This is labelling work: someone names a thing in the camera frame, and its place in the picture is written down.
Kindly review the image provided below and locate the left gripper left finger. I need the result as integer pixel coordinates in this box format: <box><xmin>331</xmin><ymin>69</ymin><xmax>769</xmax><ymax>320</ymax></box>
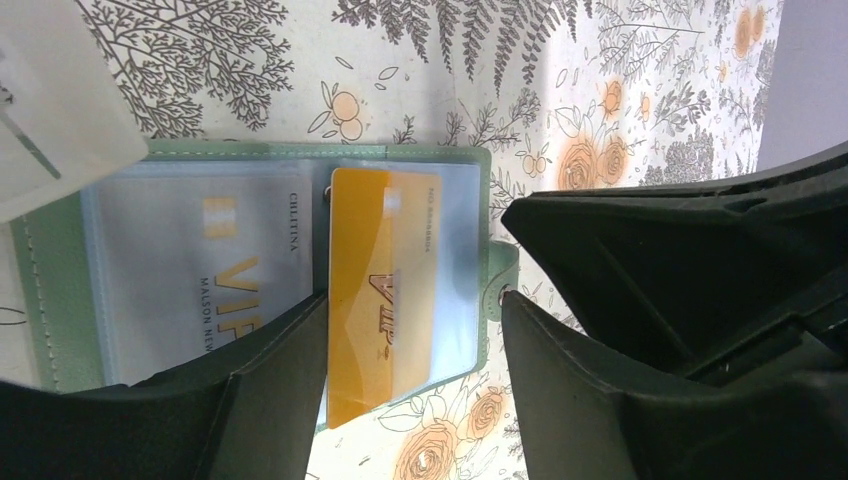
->
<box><xmin>1</xmin><ymin>293</ymin><xmax>328</xmax><ymax>479</ymax></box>

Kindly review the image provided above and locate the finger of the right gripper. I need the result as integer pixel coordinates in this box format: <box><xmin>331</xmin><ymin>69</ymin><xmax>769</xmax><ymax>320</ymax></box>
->
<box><xmin>502</xmin><ymin>144</ymin><xmax>847</xmax><ymax>381</ymax></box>

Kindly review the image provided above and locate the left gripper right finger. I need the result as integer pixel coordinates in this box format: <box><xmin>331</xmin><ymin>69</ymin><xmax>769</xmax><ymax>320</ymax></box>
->
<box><xmin>502</xmin><ymin>291</ymin><xmax>847</xmax><ymax>479</ymax></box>

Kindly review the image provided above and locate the white VIP credit card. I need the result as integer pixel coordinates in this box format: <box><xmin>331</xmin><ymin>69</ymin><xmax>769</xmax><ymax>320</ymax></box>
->
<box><xmin>84</xmin><ymin>173</ymin><xmax>313</xmax><ymax>384</ymax></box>

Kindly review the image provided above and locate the green card holder wallet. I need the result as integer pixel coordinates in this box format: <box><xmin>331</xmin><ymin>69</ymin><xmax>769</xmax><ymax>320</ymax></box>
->
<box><xmin>11</xmin><ymin>140</ymin><xmax>518</xmax><ymax>433</ymax></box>

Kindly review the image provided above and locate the gold VIP credit card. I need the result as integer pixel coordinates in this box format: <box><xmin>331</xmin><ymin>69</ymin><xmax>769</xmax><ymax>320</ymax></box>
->
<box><xmin>326</xmin><ymin>168</ymin><xmax>442</xmax><ymax>428</ymax></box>

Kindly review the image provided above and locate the white plastic card box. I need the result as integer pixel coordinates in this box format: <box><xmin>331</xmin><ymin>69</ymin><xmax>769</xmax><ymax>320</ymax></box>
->
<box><xmin>1</xmin><ymin>1</ymin><xmax>148</xmax><ymax>222</ymax></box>

